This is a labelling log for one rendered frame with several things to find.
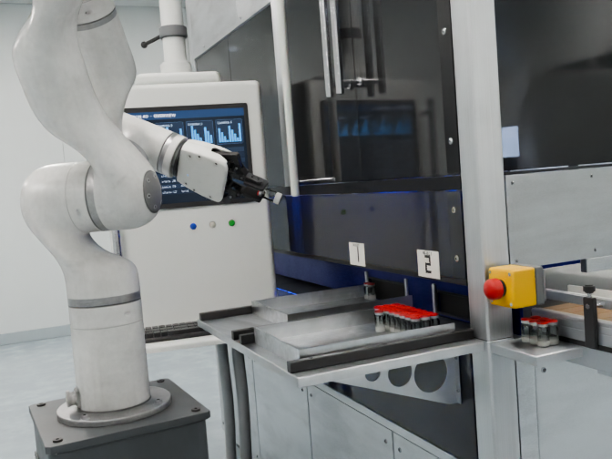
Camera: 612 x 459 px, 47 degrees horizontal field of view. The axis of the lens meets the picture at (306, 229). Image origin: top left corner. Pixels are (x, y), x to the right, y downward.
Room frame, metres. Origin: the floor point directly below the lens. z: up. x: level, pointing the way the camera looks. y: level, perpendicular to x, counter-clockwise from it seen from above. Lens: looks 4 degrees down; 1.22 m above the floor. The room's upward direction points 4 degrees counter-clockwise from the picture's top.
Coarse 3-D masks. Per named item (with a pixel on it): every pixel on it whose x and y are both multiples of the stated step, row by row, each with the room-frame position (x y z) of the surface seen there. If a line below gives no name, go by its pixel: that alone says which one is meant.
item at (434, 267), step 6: (420, 252) 1.57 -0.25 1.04; (426, 252) 1.54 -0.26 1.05; (432, 252) 1.52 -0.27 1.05; (438, 252) 1.50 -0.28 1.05; (420, 258) 1.57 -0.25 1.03; (426, 258) 1.54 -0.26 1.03; (432, 258) 1.52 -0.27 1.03; (438, 258) 1.50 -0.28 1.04; (420, 264) 1.57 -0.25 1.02; (432, 264) 1.53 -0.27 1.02; (438, 264) 1.50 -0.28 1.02; (420, 270) 1.57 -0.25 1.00; (432, 270) 1.53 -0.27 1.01; (438, 270) 1.50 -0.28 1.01; (426, 276) 1.55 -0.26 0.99; (432, 276) 1.53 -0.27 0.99; (438, 276) 1.51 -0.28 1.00
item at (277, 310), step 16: (352, 288) 1.99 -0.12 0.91; (256, 304) 1.84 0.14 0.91; (272, 304) 1.89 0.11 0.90; (288, 304) 1.91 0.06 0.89; (304, 304) 1.93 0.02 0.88; (320, 304) 1.92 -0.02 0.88; (336, 304) 1.90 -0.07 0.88; (352, 304) 1.70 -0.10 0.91; (368, 304) 1.72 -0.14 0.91; (384, 304) 1.73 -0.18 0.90; (272, 320) 1.73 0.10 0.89; (288, 320) 1.63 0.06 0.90
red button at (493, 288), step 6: (486, 282) 1.30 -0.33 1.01; (492, 282) 1.29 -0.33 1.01; (498, 282) 1.29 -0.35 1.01; (486, 288) 1.30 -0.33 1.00; (492, 288) 1.29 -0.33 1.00; (498, 288) 1.28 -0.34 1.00; (486, 294) 1.30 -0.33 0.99; (492, 294) 1.29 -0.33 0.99; (498, 294) 1.28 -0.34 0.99; (492, 300) 1.30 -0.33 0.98
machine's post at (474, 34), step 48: (480, 0) 1.37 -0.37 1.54; (480, 48) 1.37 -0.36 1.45; (480, 96) 1.37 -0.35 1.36; (480, 144) 1.37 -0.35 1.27; (480, 192) 1.36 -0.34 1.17; (480, 240) 1.37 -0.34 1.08; (480, 288) 1.38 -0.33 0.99; (480, 336) 1.38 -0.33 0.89; (480, 384) 1.39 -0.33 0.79; (480, 432) 1.40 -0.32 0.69
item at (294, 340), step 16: (304, 320) 1.56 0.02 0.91; (320, 320) 1.57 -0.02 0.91; (336, 320) 1.59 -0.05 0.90; (352, 320) 1.60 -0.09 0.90; (368, 320) 1.62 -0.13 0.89; (256, 336) 1.51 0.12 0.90; (272, 336) 1.41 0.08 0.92; (288, 336) 1.54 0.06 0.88; (304, 336) 1.54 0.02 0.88; (320, 336) 1.52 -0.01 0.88; (336, 336) 1.51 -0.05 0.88; (352, 336) 1.50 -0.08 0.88; (368, 336) 1.49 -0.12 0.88; (384, 336) 1.35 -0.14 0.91; (400, 336) 1.36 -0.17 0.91; (416, 336) 1.37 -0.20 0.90; (272, 352) 1.41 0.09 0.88; (288, 352) 1.33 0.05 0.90; (304, 352) 1.28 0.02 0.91; (320, 352) 1.29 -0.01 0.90
